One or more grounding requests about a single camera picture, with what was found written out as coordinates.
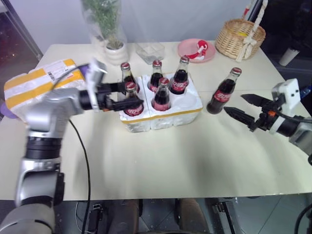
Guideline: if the white yellow-taped foam box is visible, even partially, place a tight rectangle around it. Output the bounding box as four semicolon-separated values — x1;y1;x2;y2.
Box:
3;58;88;119

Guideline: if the white foam bottle crate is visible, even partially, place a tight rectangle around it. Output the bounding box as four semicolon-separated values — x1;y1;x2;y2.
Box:
118;72;204;134

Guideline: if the white cup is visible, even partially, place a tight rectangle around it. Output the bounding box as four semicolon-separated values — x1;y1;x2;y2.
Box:
279;47;300;67

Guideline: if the green potted plant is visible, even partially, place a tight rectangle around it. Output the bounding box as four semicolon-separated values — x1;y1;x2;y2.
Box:
82;0;121;48

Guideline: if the grey metal window frame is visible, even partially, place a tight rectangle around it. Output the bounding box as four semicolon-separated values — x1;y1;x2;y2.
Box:
0;0;43;60

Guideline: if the clear plastic container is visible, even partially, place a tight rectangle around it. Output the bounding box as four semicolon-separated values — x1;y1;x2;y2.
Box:
135;40;165;64

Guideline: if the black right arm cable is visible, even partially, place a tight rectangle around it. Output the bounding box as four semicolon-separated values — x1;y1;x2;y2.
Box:
276;111;312;122

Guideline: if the red white knotted toy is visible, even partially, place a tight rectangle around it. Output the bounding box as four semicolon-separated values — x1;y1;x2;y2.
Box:
186;40;210;60

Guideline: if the white ribbed plant pot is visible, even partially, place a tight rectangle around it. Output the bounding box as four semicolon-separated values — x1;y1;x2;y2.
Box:
104;42;129;66

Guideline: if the black cable under table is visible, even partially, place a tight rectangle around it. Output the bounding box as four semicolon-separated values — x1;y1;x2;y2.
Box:
293;206;312;234

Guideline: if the blue plastic item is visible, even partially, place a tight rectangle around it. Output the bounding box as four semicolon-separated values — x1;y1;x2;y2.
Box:
299;85;312;98

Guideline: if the potted plant in wrap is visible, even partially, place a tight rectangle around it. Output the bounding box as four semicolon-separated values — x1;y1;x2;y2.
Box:
81;0;129;57

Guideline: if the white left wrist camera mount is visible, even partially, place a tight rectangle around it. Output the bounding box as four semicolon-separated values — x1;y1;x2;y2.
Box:
84;58;109;113

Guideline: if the white braided rope handle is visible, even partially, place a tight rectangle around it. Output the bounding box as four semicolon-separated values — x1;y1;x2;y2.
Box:
235;0;269;61

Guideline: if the pink round plate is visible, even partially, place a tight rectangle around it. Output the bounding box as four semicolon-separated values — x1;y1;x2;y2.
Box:
177;39;216;63

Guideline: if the woven wicker basket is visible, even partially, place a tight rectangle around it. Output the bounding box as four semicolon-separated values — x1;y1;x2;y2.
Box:
214;19;266;59

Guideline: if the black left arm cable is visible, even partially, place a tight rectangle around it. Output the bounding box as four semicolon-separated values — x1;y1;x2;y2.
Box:
50;62;92;234

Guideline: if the glass cola bottle red cap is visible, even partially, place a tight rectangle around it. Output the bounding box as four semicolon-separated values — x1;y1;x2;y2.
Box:
123;81;145;117
120;62;141;95
148;59;163;93
169;56;190;96
151;77;171;112
206;67;243;115

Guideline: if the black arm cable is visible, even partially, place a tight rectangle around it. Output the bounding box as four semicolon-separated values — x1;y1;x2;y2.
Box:
50;62;92;234
276;111;312;122

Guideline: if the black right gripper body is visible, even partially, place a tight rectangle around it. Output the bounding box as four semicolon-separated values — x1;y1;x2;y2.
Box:
255;96;284;132

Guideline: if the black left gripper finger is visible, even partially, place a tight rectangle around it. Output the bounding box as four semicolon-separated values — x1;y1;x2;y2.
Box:
109;82;128;95
113;98;144;111

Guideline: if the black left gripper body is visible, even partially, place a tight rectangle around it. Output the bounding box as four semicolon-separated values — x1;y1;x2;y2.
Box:
97;82;116;112

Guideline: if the dark brown rounded shape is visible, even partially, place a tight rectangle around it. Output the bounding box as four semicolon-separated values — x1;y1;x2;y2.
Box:
179;197;210;234

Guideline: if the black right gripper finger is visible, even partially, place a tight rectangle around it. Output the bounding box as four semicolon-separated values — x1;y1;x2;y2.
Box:
223;106;257;133
240;93;272;108

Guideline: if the black metal table frame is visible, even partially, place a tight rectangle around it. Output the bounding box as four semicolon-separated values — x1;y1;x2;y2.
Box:
204;196;237;234

